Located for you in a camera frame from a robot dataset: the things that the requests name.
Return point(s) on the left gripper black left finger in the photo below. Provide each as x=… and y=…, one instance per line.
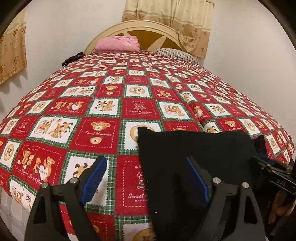
x=45, y=220

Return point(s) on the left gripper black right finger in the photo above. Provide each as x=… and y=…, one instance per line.
x=232, y=212

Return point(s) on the black pants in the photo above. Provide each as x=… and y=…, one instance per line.
x=163, y=156

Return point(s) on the person's right hand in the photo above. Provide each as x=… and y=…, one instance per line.
x=280, y=207

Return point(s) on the red teddy bear patchwork bedspread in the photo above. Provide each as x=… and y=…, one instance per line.
x=93, y=107

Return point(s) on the black item beside bed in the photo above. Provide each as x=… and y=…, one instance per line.
x=73, y=59

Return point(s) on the beige patterned side curtain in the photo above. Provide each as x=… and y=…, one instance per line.
x=13, y=48

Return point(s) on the pink folded blanket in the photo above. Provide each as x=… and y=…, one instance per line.
x=118, y=44

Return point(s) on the striped grey pillow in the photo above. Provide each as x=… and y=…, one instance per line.
x=177, y=54

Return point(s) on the cream wooden headboard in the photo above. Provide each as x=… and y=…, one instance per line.
x=151, y=35

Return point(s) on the beige curtain behind headboard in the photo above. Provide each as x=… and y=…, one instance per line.
x=191, y=19

